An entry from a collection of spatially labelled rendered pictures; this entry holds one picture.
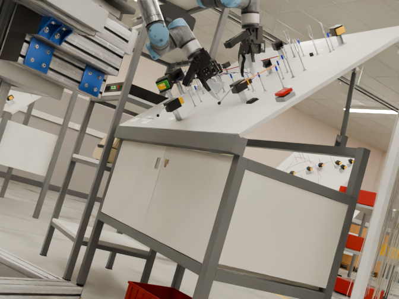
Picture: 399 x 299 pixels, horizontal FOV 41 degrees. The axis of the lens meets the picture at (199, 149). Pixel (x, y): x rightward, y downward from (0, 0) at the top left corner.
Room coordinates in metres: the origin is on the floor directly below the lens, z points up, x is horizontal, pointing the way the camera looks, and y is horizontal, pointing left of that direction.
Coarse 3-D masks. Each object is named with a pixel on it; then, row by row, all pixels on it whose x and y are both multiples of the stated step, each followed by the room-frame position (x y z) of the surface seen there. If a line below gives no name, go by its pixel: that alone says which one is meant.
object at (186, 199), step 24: (168, 168) 2.32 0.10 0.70; (192, 168) 2.13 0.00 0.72; (216, 168) 1.98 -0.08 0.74; (168, 192) 2.26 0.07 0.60; (192, 192) 2.08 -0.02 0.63; (216, 192) 1.94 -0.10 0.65; (168, 216) 2.20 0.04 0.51; (192, 216) 2.04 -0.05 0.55; (168, 240) 2.15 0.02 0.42; (192, 240) 1.99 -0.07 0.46
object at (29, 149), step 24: (24, 96) 5.20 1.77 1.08; (72, 96) 5.10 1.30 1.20; (0, 120) 4.89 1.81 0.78; (24, 120) 6.02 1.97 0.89; (0, 144) 4.85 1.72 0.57; (24, 144) 4.97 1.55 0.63; (48, 144) 5.09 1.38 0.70; (24, 168) 5.01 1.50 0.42; (48, 168) 5.12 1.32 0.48; (0, 192) 6.04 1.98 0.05
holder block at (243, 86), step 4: (240, 80) 2.18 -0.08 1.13; (244, 80) 2.18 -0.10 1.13; (232, 84) 2.18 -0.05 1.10; (236, 84) 2.16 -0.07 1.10; (240, 84) 2.17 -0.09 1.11; (244, 84) 2.18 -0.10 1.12; (232, 88) 2.19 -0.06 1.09; (236, 88) 2.17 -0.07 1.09; (240, 88) 2.17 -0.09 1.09; (244, 88) 2.18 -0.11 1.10; (232, 92) 2.20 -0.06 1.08; (236, 92) 2.17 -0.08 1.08
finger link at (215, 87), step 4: (208, 80) 2.13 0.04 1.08; (212, 80) 2.13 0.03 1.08; (208, 84) 2.13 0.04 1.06; (212, 84) 2.13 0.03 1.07; (216, 84) 2.12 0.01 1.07; (220, 84) 2.12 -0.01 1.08; (212, 88) 2.13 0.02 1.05; (216, 88) 2.13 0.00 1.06; (208, 92) 2.14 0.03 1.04; (212, 92) 2.13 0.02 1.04; (216, 92) 2.13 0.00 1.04; (216, 96) 2.14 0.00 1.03
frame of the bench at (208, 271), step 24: (120, 144) 2.88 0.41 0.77; (240, 168) 1.87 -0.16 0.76; (264, 168) 1.92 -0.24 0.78; (312, 192) 2.04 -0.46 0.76; (336, 192) 2.09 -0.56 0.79; (96, 216) 2.90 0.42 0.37; (216, 216) 1.90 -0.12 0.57; (96, 240) 2.88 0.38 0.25; (144, 240) 2.33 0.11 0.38; (216, 240) 1.87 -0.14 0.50; (192, 264) 1.95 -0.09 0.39; (216, 264) 1.88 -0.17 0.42; (336, 264) 2.14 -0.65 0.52; (264, 288) 1.99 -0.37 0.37; (288, 288) 2.04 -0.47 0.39
